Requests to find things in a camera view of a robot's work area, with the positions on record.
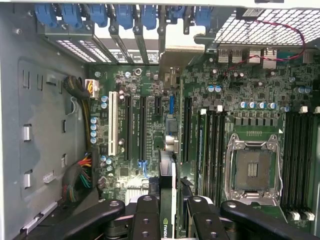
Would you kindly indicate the white power connector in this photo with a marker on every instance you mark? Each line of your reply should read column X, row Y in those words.
column 91, row 88

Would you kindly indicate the small black labelled module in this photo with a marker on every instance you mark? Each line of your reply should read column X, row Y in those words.
column 250, row 13

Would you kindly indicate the blue card retention clip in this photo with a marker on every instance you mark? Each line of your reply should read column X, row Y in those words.
column 72, row 15
column 149, row 16
column 203, row 15
column 124, row 16
column 176, row 12
column 46, row 15
column 98, row 15

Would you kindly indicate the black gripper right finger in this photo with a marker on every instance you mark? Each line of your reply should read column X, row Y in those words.
column 205, row 220

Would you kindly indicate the short black expansion slot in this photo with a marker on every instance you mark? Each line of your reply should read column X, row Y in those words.
column 157, row 105

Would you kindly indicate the long black expansion slot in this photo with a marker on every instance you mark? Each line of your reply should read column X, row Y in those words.
column 128, row 125
column 187, row 130
column 143, row 125

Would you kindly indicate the CPU socket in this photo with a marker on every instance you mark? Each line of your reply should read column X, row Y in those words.
column 255, row 170

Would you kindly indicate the metal socket cover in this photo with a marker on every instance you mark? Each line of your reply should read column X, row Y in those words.
column 257, row 198

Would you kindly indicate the green motherboard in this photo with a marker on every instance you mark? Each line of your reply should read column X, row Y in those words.
column 150, row 87

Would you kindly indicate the white expansion slot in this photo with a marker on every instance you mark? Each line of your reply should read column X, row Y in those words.
column 113, row 125

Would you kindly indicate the socket locking lever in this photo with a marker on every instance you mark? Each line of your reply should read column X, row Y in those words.
column 230, row 162
column 279, row 162

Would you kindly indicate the blue expansion slot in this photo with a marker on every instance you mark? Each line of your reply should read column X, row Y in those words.
column 172, row 105

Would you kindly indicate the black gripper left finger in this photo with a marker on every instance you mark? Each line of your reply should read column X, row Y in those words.
column 146, row 220

